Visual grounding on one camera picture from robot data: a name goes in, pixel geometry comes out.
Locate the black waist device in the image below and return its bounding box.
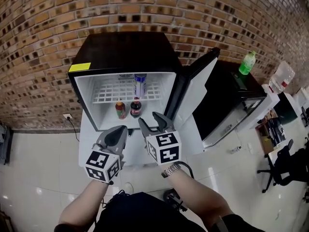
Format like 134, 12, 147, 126
163, 188, 188, 212

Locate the black office chair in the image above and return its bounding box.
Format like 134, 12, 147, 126
257, 139, 309, 193
300, 106, 309, 128

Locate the silver metal wristwatch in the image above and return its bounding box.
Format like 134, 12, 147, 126
161, 162, 182, 178

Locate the yellow sticker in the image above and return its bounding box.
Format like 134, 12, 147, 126
69, 62, 92, 73

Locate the green drink bottle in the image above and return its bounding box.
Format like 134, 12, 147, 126
239, 51, 256, 75

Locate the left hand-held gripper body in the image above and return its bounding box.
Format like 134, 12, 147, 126
84, 143, 126, 184

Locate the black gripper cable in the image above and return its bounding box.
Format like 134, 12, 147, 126
177, 160, 195, 179

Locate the black glass-door cabinet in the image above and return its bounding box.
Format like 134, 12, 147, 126
192, 60, 268, 149

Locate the blue and white drink can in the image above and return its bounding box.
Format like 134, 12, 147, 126
133, 73, 147, 98

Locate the black mini fridge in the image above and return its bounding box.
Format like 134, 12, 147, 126
67, 31, 184, 132

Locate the cardboard box with goods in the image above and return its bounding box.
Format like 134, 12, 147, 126
255, 109, 288, 154

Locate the grey storage rack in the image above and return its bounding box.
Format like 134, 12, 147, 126
0, 122, 13, 165

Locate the orange cap tea bottle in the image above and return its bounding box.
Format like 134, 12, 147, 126
115, 101, 127, 120

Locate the clear bottle on cabinet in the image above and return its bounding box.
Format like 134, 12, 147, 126
268, 61, 295, 94

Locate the black power cable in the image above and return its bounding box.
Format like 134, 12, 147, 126
69, 118, 81, 142

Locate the person's black clothing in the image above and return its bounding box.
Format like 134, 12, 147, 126
54, 191, 266, 232

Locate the person's right forearm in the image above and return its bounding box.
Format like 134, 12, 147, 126
164, 168, 235, 225

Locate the dark green table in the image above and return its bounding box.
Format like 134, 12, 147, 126
272, 92, 299, 123

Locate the person's left forearm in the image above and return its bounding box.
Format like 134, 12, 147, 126
59, 179, 110, 227

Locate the black mini fridge door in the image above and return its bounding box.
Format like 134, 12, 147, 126
166, 47, 221, 131

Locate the white water dispenser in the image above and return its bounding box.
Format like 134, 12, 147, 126
251, 85, 281, 130

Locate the small cola bottle red cap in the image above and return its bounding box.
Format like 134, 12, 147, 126
130, 97, 142, 118

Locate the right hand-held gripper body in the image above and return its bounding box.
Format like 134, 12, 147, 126
144, 127, 182, 166

